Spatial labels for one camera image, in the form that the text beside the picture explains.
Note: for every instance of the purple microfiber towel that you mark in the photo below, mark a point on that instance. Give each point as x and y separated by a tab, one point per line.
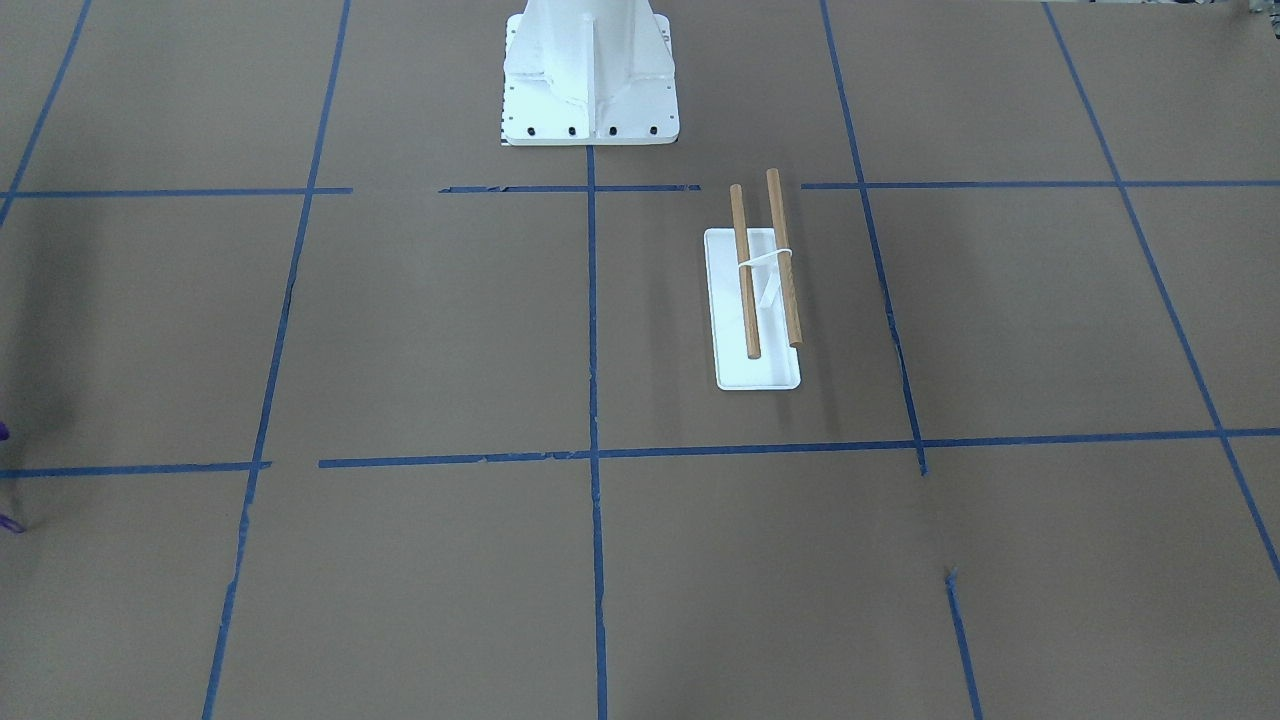
10	525

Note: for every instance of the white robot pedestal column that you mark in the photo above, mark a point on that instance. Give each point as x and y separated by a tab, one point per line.
579	73

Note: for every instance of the lower wooden rack rod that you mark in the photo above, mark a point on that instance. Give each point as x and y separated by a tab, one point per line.
745	270

